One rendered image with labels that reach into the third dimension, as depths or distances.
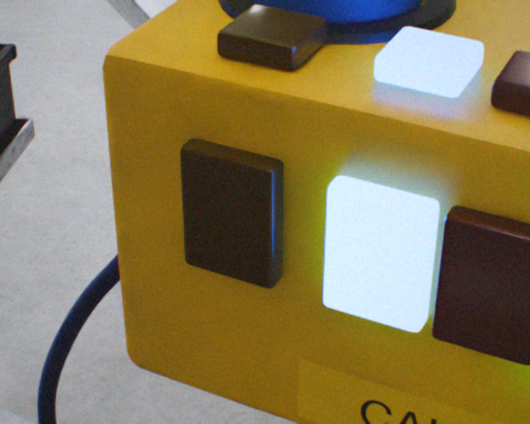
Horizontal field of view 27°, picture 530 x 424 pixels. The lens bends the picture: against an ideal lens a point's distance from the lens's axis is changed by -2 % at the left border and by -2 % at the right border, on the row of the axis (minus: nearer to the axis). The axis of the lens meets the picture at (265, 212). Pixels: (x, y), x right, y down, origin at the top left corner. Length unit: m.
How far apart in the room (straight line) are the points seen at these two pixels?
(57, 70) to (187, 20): 2.47
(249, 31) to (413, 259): 0.06
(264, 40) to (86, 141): 2.17
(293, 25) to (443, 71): 0.03
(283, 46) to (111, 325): 1.66
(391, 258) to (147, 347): 0.08
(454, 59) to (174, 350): 0.10
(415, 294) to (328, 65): 0.05
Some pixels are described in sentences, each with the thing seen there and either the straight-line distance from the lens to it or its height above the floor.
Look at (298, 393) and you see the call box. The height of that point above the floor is 1.00.
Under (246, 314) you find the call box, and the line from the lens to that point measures 0.25.
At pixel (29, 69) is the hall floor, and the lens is 2.74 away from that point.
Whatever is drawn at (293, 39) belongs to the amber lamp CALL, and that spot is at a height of 1.08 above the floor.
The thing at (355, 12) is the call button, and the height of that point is 1.08.
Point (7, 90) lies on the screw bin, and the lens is 0.72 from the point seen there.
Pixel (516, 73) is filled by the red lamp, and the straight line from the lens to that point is 0.21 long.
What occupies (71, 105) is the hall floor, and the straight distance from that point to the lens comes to 2.54.
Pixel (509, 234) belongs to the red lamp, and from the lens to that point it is 0.20.
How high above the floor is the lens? 1.17
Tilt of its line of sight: 33 degrees down
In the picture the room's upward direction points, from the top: straight up
